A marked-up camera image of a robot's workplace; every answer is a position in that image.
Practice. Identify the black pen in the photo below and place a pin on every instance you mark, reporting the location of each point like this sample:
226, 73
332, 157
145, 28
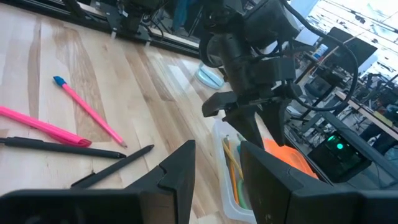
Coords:
124, 161
62, 148

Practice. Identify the yellow pencil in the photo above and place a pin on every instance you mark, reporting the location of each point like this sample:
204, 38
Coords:
231, 158

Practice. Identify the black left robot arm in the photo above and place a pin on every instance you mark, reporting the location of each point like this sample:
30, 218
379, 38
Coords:
267, 21

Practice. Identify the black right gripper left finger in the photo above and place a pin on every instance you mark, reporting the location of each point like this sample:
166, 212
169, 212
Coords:
174, 193

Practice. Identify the black box with green light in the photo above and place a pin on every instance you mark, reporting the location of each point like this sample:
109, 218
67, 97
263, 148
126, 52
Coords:
339, 158

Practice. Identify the pink pencil with blue cap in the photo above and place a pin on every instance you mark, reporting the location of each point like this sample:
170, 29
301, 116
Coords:
90, 112

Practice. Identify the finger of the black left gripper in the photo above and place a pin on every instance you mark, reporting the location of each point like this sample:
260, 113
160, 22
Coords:
276, 121
245, 124

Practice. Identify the pink highlighter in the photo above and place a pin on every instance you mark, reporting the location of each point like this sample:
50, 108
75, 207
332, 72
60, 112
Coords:
46, 127

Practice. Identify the clear box with orange lid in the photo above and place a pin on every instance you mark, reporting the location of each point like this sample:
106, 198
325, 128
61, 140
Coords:
289, 155

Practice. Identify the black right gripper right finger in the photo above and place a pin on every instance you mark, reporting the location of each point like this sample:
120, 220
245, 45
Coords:
280, 199

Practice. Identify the orange pencil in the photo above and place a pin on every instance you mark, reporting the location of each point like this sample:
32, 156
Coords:
234, 180

